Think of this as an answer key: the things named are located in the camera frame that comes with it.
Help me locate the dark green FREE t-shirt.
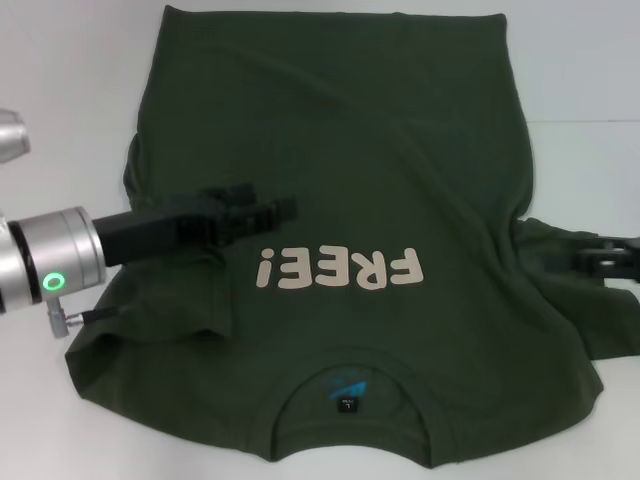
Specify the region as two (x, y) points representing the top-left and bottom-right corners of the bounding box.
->
(64, 4), (640, 459)

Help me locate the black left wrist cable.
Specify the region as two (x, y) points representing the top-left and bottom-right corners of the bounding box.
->
(46, 299), (129, 342)

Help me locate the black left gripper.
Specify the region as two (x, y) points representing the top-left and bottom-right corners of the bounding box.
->
(92, 183), (300, 267)

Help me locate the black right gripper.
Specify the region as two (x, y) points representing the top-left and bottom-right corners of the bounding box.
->
(544, 236), (640, 287)

